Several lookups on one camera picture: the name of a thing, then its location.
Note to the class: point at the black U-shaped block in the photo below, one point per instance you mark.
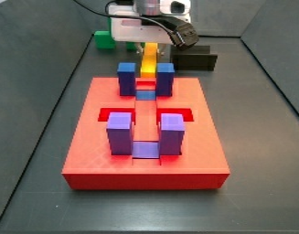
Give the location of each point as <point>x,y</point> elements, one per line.
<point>196,58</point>

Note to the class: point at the yellow rectangular bar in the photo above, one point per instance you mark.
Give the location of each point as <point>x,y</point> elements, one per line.
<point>148,61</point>

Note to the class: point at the red board with slots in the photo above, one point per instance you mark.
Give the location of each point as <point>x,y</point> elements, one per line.
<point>93,169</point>

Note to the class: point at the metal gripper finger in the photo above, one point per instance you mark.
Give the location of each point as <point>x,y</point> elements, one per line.
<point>139,48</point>
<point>163,53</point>

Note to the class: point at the purple U-shaped block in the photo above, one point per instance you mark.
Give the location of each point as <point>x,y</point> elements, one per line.
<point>122,145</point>

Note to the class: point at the green arch block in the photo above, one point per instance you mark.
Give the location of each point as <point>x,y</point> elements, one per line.
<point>102,40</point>

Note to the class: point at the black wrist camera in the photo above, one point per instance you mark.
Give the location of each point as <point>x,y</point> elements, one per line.
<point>179,30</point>

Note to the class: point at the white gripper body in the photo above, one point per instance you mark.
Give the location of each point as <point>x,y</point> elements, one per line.
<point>131,21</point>

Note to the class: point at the dark blue U-shaped block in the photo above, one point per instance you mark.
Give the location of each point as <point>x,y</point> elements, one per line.
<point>163,79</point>

